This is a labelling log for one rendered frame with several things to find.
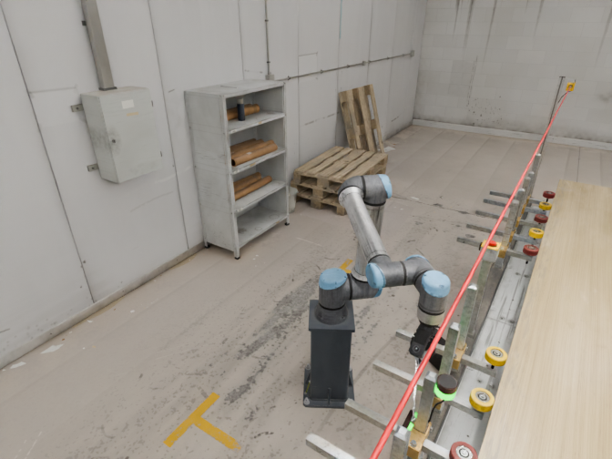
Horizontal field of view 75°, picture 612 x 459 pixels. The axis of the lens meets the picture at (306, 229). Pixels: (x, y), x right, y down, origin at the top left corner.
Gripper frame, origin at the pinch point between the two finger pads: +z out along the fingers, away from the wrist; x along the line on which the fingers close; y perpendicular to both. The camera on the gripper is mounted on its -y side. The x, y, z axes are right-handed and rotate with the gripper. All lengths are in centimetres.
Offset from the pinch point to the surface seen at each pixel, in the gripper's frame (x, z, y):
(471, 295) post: -8.1, -14.9, 30.9
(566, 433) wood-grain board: -48.8, 6.9, 4.2
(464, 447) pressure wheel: -22.4, 6.6, -19.4
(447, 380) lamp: -12.7, -15.1, -17.0
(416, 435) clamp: -7.9, 10.0, -21.4
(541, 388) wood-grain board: -39.7, 6.9, 19.8
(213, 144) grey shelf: 231, -16, 126
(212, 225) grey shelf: 244, 67, 126
